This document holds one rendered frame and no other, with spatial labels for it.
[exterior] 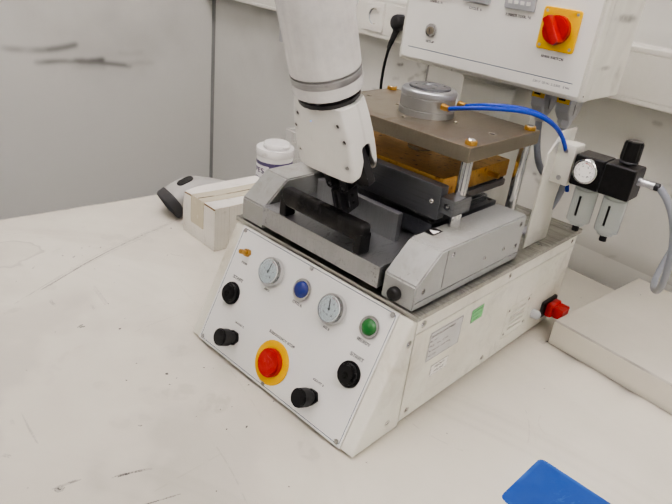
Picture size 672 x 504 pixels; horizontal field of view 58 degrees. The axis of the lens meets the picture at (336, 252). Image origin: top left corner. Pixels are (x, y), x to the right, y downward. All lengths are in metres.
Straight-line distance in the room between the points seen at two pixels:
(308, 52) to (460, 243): 0.29
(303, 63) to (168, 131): 1.77
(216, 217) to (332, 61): 0.58
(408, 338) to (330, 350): 0.11
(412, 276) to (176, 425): 0.35
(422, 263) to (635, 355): 0.45
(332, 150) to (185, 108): 1.73
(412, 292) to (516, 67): 0.40
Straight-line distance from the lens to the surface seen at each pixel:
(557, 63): 0.94
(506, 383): 0.98
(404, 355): 0.75
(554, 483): 0.85
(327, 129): 0.73
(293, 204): 0.82
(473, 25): 1.01
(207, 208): 1.20
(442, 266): 0.75
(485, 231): 0.82
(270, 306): 0.86
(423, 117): 0.87
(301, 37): 0.67
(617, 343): 1.08
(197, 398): 0.86
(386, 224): 0.81
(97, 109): 2.31
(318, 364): 0.81
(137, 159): 2.41
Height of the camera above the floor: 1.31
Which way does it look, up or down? 26 degrees down
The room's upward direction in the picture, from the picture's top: 7 degrees clockwise
